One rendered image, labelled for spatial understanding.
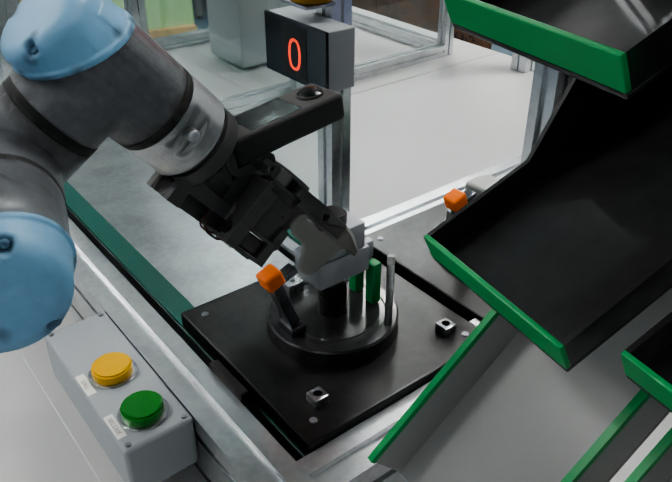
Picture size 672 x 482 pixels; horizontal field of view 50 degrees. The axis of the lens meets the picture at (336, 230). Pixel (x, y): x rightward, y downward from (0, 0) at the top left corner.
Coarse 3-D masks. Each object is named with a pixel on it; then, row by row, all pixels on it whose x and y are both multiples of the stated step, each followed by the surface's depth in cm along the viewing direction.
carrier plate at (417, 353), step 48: (240, 288) 84; (384, 288) 84; (192, 336) 80; (240, 336) 77; (432, 336) 77; (288, 384) 71; (336, 384) 71; (384, 384) 71; (288, 432) 67; (336, 432) 66
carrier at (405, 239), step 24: (480, 192) 101; (432, 216) 98; (384, 240) 93; (408, 240) 93; (384, 264) 91; (408, 264) 88; (432, 264) 88; (432, 288) 85; (456, 288) 84; (456, 312) 83; (480, 312) 80
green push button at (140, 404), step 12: (132, 396) 69; (144, 396) 69; (156, 396) 69; (120, 408) 68; (132, 408) 68; (144, 408) 68; (156, 408) 68; (132, 420) 67; (144, 420) 67; (156, 420) 68
